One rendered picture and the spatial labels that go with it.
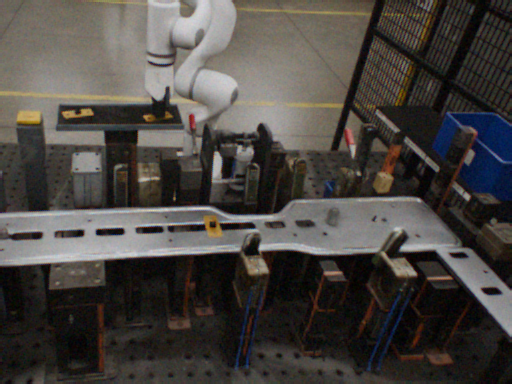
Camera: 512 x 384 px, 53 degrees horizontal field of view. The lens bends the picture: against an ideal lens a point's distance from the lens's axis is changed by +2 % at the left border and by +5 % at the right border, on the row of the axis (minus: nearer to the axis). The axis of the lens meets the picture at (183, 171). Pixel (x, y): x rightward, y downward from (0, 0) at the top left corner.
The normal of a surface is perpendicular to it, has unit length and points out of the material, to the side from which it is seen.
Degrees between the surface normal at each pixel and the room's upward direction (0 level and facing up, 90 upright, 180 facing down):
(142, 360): 0
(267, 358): 0
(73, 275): 0
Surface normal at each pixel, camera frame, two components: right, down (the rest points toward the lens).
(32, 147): 0.15, 0.56
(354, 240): 0.07, -0.83
